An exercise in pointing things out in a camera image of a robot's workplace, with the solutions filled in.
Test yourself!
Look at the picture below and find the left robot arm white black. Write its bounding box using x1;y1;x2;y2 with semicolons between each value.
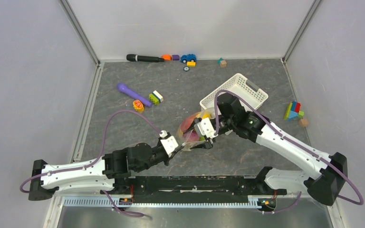
28;139;183;201

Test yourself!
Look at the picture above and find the green blue white brick stack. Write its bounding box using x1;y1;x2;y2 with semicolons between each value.
149;90;164;105

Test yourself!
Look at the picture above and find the white slotted cable duct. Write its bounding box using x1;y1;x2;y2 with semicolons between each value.
63;196;261;209

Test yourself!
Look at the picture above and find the black microphone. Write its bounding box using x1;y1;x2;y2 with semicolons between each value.
126;54;165;63

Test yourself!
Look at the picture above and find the white perforated plastic basket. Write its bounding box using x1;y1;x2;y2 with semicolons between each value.
200;73;269;111

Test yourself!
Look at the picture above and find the yellow butterfly toy piece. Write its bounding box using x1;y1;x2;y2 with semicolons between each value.
133;100;144;113

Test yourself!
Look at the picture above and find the wooden toy cube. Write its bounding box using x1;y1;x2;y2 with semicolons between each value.
219;60;227;68

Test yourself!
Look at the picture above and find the multicolour block stack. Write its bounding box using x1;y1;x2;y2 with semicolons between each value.
284;101;304;121

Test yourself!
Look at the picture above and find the purple toy microphone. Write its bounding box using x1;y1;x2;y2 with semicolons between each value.
116;83;153;107

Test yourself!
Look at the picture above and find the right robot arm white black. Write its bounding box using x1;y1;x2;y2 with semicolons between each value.
213;90;349;206

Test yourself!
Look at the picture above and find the blue toy car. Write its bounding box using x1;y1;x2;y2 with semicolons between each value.
180;54;197;63

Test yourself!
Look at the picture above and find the light wooden cube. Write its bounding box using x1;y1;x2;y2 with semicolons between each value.
298;118;309;127

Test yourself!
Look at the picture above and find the yellow toy brick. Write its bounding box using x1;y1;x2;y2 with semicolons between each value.
186;61;196;67

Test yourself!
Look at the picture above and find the purple toy onion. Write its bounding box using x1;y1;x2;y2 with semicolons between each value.
183;130;200;143

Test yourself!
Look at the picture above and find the small round toy wheel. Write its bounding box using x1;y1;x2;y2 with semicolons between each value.
183;66;190;72

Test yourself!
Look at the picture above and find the clear zip top bag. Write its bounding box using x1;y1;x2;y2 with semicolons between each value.
176;109;218;151

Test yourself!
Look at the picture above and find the orange toy piece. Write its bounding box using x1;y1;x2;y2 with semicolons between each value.
161;54;173;61

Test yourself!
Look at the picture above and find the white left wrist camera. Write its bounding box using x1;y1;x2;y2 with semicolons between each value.
159;130;180;158

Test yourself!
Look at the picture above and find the purple toy block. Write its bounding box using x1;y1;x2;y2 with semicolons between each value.
172;55;180;61

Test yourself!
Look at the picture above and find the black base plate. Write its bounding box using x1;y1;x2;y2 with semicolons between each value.
108;176;288;204

